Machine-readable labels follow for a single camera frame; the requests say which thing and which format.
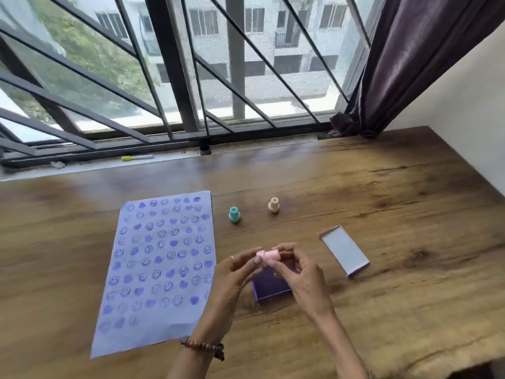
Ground person's left hand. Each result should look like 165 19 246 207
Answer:
201 247 263 345

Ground person's right hand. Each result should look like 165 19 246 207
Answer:
267 242 336 323

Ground pink toy stamp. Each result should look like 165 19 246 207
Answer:
256 250 281 268

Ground person's left forearm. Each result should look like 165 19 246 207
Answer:
167 338 225 379

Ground person's right forearm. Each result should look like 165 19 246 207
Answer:
314 308 369 379

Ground purple box base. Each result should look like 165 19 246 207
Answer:
252 263 299 302

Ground purple box lid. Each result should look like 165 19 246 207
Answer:
318 225 371 277

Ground purple stamped paper sheet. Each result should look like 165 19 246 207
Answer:
90 190 217 359

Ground black metal window grille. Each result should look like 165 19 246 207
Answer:
0 0 389 168

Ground dark purple curtain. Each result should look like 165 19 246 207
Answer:
326 0 505 139

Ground brown beaded bracelet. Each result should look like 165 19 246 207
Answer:
180 338 225 361

